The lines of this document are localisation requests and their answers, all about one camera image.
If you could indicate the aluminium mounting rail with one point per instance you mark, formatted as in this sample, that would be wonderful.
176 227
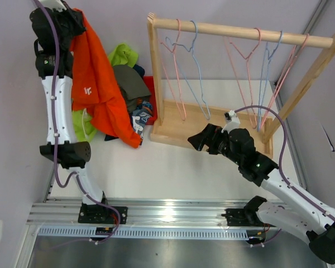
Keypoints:
148 213

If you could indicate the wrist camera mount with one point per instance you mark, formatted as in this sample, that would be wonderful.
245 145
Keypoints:
232 121
58 5

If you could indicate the lime green shorts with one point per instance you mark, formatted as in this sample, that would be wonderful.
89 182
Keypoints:
83 127

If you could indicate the pink hanger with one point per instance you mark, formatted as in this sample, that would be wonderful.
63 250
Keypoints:
227 42
181 105
287 66

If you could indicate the olive grey shorts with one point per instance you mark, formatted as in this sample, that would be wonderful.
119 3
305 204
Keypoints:
145 94

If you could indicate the patterned blue orange shorts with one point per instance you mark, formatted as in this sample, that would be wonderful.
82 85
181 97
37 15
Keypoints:
140 117

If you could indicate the navy blue shorts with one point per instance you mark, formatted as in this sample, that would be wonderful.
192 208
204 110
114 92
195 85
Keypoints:
139 71

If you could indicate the grey slotted cable duct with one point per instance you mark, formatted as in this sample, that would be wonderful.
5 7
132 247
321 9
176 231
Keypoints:
151 233

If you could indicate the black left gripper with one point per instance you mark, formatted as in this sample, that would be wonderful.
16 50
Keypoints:
75 17

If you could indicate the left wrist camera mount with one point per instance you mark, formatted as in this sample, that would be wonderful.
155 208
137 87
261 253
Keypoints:
58 5

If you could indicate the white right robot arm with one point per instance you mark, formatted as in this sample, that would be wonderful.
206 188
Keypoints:
311 220

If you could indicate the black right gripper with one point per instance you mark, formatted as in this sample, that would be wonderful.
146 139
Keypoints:
209 137

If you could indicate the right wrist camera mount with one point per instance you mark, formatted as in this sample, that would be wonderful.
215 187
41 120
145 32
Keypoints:
232 121

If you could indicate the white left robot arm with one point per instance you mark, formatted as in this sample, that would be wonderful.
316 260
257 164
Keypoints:
62 146

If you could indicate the red plastic bin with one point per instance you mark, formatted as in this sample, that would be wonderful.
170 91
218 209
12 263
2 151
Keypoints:
149 82

